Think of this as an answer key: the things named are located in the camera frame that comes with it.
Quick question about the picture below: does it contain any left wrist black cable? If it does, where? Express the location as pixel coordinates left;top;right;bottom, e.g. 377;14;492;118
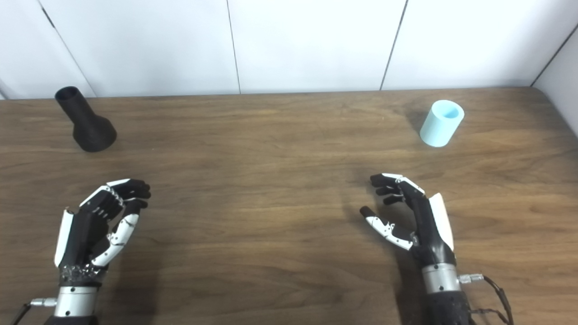
11;298;58;325

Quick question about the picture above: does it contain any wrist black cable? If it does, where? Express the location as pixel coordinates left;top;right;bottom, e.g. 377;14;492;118
11;298;58;325
458;273;514;325

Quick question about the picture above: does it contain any black flared nozzle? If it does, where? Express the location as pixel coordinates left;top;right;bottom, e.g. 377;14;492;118
55;86;117;153

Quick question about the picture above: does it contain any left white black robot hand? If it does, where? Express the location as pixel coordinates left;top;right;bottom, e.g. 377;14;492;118
54;179;151;286

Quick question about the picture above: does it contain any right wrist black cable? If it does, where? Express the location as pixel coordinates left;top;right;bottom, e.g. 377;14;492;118
458;273;514;325

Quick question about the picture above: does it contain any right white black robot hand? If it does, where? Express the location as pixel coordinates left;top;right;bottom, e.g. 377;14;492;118
360;173;457;270

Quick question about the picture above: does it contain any light-blue short hose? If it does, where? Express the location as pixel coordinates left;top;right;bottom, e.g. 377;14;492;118
420;100;465;148

